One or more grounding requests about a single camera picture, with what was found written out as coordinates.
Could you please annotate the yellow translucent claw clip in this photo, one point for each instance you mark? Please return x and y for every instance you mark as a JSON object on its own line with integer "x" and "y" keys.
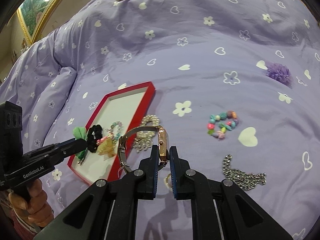
{"x": 106, "y": 148}

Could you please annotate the pink heart hair clip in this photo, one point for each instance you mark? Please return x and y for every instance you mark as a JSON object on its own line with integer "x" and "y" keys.
{"x": 100, "y": 141}

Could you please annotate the purple floral duvet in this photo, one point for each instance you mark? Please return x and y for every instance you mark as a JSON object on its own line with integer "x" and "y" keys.
{"x": 207, "y": 61}

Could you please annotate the red shallow tray box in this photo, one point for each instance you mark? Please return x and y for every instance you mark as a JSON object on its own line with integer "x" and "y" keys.
{"x": 117, "y": 113}

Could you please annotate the purple mesh scrunchie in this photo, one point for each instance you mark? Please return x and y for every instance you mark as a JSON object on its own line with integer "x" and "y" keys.
{"x": 279, "y": 73}

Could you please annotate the black velvet scrunchie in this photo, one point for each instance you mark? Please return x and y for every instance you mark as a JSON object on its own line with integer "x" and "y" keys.
{"x": 94, "y": 134}

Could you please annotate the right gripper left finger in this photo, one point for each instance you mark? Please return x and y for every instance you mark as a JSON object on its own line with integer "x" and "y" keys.
{"x": 107, "y": 210}

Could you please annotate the left hand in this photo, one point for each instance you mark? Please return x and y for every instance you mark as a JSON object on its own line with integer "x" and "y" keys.
{"x": 36, "y": 211}

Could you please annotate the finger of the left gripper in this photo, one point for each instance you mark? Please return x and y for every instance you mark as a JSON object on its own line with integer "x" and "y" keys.
{"x": 55, "y": 155}
{"x": 81, "y": 143}

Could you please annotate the rose gold wristwatch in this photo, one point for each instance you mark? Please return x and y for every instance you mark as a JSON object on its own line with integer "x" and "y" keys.
{"x": 143, "y": 141}

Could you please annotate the gold framed painting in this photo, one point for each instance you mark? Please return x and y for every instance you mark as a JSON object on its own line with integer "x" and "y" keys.
{"x": 33, "y": 16}

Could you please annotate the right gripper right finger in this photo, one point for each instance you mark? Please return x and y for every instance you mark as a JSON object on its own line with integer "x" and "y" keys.
{"x": 220, "y": 209}

